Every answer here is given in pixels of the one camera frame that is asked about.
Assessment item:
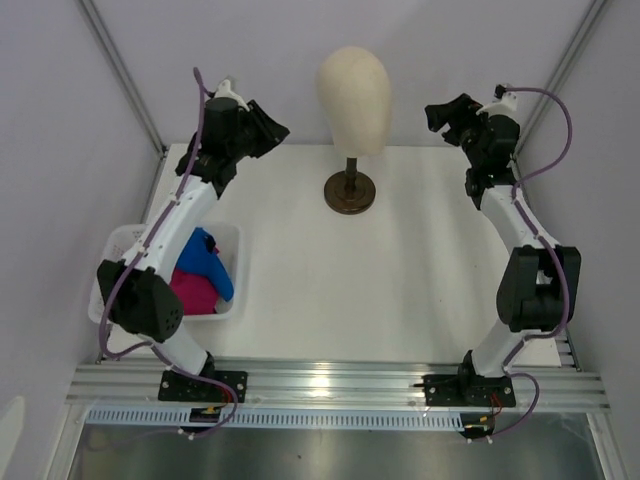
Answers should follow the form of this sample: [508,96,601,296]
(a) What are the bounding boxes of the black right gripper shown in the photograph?
[425,94,490,168]

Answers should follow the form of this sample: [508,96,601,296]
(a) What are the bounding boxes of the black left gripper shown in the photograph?
[228,100,289,161]

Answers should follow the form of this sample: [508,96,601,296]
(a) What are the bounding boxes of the cream mannequin head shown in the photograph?
[315,46,392,158]

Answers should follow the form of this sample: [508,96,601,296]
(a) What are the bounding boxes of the blue cap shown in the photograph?
[176,227,234,302]

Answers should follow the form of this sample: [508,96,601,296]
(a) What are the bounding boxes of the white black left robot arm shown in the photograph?
[97,97,290,401]

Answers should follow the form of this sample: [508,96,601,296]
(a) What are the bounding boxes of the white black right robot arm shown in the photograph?
[422,85,581,406]

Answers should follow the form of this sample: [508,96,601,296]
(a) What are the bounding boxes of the dark brown round stand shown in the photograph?
[323,157,376,215]

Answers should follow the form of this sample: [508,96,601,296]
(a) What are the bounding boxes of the right aluminium corner profile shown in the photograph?
[516,0,612,155]

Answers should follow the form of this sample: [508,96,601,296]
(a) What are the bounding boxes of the aluminium corner profile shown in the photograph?
[76,0,167,157]
[516,0,612,155]

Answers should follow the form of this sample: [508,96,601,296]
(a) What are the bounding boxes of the pink cap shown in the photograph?
[170,269,219,316]

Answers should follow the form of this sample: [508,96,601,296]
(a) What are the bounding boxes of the white plastic basket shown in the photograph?
[87,223,245,326]

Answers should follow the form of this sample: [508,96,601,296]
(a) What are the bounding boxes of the left aluminium corner profile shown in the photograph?
[76,0,167,157]

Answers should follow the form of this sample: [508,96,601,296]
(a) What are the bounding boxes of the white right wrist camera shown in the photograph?
[477,84,518,116]

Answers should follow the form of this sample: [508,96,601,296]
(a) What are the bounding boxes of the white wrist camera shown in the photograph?
[214,77,250,111]
[477,84,518,116]

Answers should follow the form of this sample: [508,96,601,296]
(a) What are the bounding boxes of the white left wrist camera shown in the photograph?
[214,77,250,111]

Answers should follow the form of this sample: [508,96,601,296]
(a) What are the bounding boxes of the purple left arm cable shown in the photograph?
[97,67,246,441]

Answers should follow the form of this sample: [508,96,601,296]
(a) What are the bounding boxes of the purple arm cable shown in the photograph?
[467,87,574,444]
[97,67,246,441]

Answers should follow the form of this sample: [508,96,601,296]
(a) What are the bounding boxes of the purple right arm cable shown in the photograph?
[467,87,574,444]

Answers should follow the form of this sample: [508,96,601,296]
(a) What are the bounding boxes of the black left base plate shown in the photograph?
[157,370,248,403]

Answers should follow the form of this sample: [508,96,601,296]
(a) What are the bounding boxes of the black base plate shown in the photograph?
[413,374,516,408]
[157,370,248,403]

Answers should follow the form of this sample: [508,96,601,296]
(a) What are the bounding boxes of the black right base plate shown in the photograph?
[413,374,516,408]

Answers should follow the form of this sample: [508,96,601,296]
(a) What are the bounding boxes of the aluminium mounting rail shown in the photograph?
[65,355,611,413]

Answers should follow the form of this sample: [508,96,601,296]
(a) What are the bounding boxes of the white slotted cable duct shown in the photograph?
[87,409,465,431]

